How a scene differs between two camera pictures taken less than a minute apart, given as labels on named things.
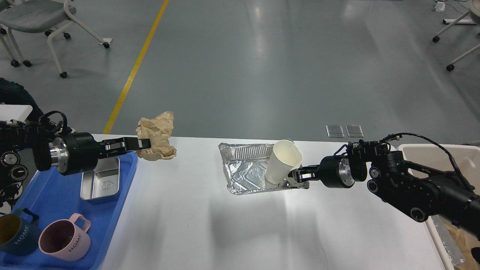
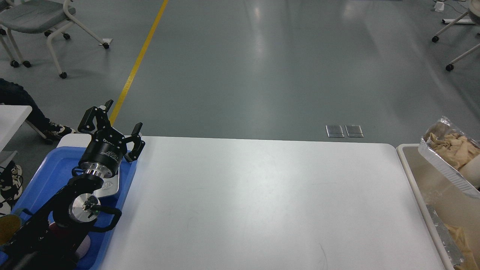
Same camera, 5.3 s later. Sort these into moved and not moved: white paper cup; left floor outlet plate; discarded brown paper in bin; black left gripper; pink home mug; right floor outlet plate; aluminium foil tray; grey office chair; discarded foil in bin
Moved: aluminium foil tray; white paper cup; black left gripper
Not moved: left floor outlet plate; grey office chair; pink home mug; discarded foil in bin; discarded brown paper in bin; right floor outlet plate
